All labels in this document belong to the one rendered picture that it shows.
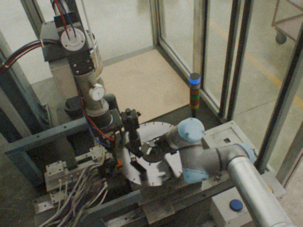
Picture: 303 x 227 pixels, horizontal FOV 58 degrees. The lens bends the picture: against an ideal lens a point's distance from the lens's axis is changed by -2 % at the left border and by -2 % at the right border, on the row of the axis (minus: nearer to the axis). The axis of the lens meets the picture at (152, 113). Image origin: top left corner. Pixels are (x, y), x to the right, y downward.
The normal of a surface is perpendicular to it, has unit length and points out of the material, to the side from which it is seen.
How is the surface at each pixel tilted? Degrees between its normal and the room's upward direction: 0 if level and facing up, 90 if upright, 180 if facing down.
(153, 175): 0
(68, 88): 90
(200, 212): 0
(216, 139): 0
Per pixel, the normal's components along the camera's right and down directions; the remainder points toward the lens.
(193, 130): 0.28, -0.29
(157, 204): -0.09, -0.66
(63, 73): 0.37, 0.67
